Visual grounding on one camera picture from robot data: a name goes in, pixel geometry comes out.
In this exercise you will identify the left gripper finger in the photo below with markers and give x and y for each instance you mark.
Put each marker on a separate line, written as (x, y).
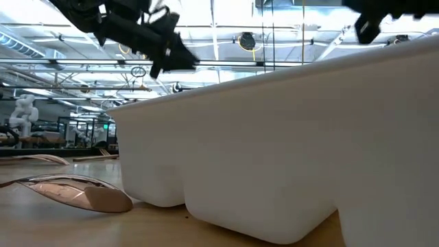
(181, 55)
(157, 65)

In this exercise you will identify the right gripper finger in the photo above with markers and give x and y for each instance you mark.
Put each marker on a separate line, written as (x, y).
(367, 29)

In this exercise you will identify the white plastic cutlery tray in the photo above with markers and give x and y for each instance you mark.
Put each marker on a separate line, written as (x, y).
(274, 154)

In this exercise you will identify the rose gold spoon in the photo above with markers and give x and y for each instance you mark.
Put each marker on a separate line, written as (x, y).
(85, 195)
(51, 159)

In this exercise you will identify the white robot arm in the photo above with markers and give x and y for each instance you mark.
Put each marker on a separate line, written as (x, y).
(24, 113)

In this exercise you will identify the round black ceiling fixture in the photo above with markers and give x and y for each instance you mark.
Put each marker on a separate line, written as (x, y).
(176, 88)

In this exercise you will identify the green sign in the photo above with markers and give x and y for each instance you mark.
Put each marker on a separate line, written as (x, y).
(105, 126)

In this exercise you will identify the rose gold fork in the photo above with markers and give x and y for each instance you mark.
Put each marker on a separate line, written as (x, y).
(104, 152)

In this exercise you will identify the black rack frame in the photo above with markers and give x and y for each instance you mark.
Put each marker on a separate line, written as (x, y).
(75, 118)

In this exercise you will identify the ribbed ventilation duct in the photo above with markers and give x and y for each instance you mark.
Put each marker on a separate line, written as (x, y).
(24, 48)

